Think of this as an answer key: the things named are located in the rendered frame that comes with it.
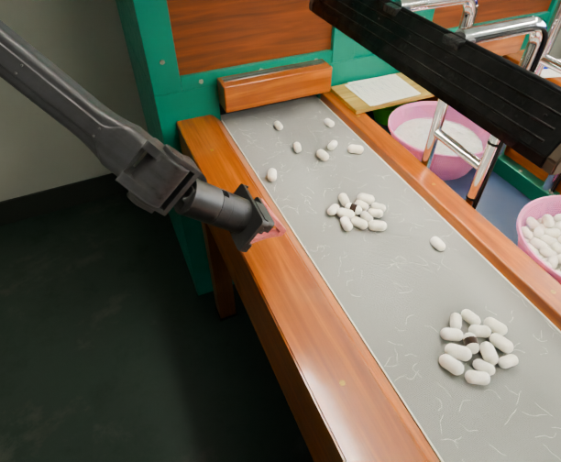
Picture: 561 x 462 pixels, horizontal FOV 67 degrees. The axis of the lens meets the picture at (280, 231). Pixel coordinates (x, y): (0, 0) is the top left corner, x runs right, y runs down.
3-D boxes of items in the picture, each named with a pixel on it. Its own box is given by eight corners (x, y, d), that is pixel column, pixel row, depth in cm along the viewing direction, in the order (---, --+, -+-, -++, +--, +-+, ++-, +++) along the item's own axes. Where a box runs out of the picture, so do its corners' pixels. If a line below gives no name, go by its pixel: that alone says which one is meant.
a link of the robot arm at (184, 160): (128, 202, 55) (170, 151, 54) (112, 163, 63) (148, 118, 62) (195, 237, 63) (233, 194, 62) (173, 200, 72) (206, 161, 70)
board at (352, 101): (356, 115, 112) (356, 110, 111) (329, 90, 122) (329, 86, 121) (456, 92, 122) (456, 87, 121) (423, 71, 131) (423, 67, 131)
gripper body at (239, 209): (249, 185, 71) (214, 170, 66) (272, 225, 64) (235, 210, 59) (228, 214, 73) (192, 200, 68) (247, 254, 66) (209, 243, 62)
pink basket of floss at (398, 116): (478, 200, 101) (492, 167, 95) (370, 172, 109) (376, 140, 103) (489, 143, 119) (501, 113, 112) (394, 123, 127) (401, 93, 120)
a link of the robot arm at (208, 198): (174, 219, 59) (194, 185, 57) (161, 195, 63) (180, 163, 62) (214, 232, 63) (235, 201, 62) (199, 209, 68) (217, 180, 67)
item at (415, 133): (424, 190, 103) (430, 170, 99) (374, 143, 118) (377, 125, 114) (496, 168, 109) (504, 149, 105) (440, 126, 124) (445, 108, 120)
